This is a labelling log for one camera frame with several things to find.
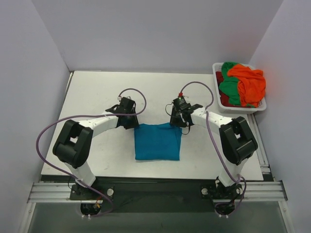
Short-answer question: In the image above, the white plastic laundry basket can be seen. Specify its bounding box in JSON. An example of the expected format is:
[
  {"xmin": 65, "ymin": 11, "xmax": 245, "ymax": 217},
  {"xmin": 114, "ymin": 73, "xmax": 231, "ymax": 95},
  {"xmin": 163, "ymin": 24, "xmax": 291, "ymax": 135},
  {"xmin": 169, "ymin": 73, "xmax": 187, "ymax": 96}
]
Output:
[{"xmin": 212, "ymin": 63, "xmax": 267, "ymax": 115}]

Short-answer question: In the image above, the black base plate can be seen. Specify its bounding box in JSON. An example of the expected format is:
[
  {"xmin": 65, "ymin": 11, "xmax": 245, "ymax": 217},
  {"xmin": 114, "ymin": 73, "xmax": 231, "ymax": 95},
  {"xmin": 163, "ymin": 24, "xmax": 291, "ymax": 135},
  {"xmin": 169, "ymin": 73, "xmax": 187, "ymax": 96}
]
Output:
[{"xmin": 69, "ymin": 177, "xmax": 242, "ymax": 214}]

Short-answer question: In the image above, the aluminium frame rail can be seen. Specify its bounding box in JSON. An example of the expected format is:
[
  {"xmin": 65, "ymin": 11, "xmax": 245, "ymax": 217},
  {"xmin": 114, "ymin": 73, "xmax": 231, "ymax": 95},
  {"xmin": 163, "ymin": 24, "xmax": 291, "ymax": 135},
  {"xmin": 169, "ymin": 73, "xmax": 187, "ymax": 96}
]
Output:
[{"xmin": 27, "ymin": 183, "xmax": 72, "ymax": 203}]

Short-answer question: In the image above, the red t shirt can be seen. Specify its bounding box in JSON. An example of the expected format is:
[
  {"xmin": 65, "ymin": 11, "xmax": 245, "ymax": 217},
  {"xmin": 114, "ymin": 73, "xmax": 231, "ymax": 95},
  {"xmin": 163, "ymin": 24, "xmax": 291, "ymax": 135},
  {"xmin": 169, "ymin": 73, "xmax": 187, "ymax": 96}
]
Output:
[{"xmin": 216, "ymin": 71, "xmax": 234, "ymax": 107}]

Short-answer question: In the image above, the orange t shirt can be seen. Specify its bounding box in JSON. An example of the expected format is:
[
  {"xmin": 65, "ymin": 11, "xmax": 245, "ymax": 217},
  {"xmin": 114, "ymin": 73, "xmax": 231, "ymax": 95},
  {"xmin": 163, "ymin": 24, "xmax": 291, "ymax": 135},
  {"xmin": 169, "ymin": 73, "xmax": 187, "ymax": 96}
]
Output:
[{"xmin": 227, "ymin": 64, "xmax": 266, "ymax": 108}]

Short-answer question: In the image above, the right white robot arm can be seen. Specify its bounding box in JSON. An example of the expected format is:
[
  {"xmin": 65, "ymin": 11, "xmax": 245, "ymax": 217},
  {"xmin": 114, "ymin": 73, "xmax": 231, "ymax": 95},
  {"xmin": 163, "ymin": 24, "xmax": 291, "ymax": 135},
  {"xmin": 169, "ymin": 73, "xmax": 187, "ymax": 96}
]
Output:
[{"xmin": 170, "ymin": 103, "xmax": 258, "ymax": 198}]

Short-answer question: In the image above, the blue t shirt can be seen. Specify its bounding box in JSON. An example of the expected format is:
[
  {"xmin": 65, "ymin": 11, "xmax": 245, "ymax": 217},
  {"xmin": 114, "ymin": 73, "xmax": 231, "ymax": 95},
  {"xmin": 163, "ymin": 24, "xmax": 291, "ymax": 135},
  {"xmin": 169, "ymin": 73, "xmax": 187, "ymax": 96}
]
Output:
[{"xmin": 134, "ymin": 123, "xmax": 182, "ymax": 161}]

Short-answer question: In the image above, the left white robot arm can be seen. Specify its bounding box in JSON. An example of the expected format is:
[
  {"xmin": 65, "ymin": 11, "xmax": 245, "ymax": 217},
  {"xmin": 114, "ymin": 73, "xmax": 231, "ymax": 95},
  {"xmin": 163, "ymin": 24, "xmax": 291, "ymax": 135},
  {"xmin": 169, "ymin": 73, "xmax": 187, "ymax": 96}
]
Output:
[{"xmin": 52, "ymin": 101, "xmax": 138, "ymax": 200}]

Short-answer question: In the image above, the green t shirt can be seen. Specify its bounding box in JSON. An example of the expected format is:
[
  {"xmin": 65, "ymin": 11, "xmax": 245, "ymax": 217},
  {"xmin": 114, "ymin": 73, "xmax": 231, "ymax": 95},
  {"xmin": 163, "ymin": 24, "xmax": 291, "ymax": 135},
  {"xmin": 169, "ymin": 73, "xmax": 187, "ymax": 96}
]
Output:
[{"xmin": 220, "ymin": 62, "xmax": 254, "ymax": 108}]

